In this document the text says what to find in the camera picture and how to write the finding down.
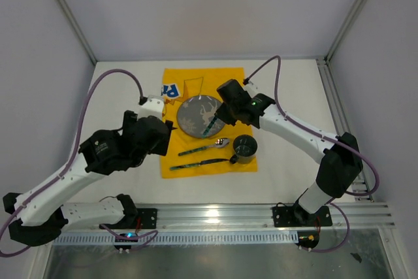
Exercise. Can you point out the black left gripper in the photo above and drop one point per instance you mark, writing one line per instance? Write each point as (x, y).
(131, 119)

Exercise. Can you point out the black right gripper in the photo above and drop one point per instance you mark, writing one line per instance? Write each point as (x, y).
(221, 114)

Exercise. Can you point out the fork with green handle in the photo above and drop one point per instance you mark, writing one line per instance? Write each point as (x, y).
(211, 128)

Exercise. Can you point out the spoon with green handle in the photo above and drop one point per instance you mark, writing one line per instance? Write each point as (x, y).
(219, 143)

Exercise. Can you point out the dark green mug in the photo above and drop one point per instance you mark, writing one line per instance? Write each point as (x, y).
(244, 149)

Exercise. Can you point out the grey reindeer plate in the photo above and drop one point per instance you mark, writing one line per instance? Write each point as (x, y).
(195, 114)

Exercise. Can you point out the knife with green handle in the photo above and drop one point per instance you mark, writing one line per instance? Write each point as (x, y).
(198, 164)

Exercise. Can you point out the yellow Pikachu cloth placemat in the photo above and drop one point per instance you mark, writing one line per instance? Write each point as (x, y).
(178, 85)

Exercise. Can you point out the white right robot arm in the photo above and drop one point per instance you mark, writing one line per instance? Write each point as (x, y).
(337, 156)

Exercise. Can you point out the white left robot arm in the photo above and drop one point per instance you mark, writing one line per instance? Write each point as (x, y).
(40, 215)

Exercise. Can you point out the left controller board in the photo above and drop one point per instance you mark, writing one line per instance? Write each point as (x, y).
(124, 241)

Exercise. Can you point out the controller board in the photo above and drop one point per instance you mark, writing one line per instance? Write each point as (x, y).
(124, 241)
(307, 239)

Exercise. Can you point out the right controller board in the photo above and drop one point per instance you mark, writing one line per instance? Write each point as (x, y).
(307, 239)

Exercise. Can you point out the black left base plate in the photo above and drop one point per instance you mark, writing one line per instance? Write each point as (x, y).
(145, 219)

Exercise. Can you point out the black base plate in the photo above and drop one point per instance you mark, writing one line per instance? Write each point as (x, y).
(145, 219)
(283, 215)

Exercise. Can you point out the slotted cable duct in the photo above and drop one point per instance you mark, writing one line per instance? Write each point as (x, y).
(179, 238)

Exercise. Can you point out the aluminium mounting rail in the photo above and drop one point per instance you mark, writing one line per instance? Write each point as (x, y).
(245, 217)

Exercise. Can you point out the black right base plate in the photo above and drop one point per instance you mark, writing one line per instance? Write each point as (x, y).
(283, 215)

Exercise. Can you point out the aluminium side rail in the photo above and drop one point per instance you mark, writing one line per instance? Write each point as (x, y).
(365, 180)

